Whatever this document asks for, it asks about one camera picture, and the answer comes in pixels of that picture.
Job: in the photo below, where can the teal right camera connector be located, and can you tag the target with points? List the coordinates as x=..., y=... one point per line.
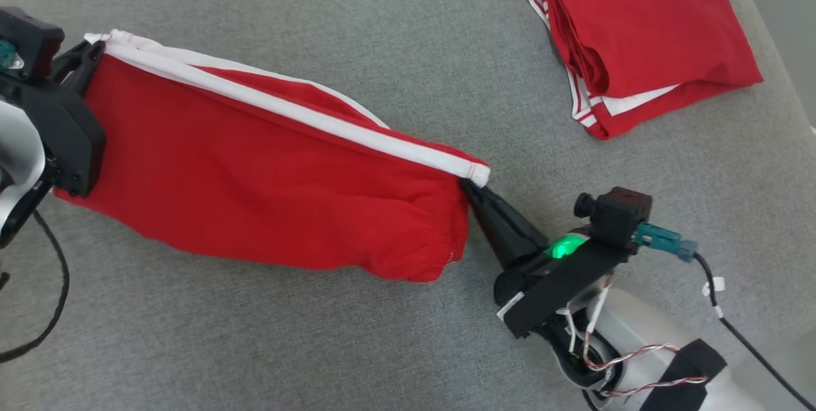
x=663, y=242

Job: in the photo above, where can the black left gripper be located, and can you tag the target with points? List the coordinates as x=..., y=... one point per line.
x=67, y=137

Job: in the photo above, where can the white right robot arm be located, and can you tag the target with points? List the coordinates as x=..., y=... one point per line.
x=644, y=328

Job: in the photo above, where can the red shorts with white stripe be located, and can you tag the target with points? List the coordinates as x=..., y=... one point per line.
x=255, y=188

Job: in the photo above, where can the teal camera connector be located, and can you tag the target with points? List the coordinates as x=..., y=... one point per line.
x=6, y=56
x=663, y=242

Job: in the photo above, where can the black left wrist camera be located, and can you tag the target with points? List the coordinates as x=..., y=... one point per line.
x=29, y=35

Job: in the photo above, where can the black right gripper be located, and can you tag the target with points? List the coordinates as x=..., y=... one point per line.
x=561, y=283

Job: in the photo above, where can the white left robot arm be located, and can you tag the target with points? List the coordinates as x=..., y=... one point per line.
x=16, y=156

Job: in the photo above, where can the red white basketball jersey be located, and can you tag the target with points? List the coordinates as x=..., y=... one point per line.
x=650, y=35

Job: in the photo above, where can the teal left camera connector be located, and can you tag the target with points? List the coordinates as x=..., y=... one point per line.
x=6, y=56

